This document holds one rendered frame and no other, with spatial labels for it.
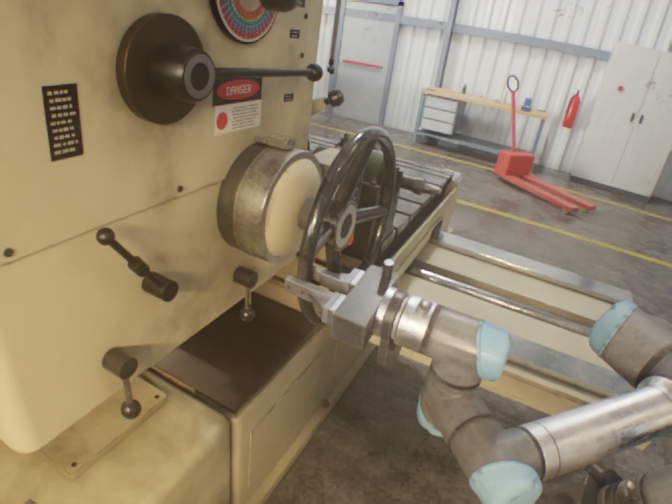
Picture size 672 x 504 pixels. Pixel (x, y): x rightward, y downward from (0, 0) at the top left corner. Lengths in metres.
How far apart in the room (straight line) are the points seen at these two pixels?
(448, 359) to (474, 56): 7.72
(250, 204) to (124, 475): 0.79
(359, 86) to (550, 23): 3.41
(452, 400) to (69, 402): 0.56
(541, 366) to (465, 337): 1.02
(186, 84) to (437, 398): 0.54
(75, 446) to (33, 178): 0.88
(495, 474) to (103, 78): 0.67
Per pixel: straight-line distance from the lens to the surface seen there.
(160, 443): 1.32
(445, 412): 0.64
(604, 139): 7.57
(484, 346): 0.60
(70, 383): 0.75
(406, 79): 8.50
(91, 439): 1.33
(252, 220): 0.78
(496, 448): 0.60
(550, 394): 1.60
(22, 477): 1.35
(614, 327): 0.89
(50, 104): 0.58
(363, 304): 0.62
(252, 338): 1.59
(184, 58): 0.60
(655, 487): 0.71
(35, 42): 0.56
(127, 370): 0.75
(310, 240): 0.64
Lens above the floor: 1.63
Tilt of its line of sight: 28 degrees down
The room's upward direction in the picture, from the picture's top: 9 degrees clockwise
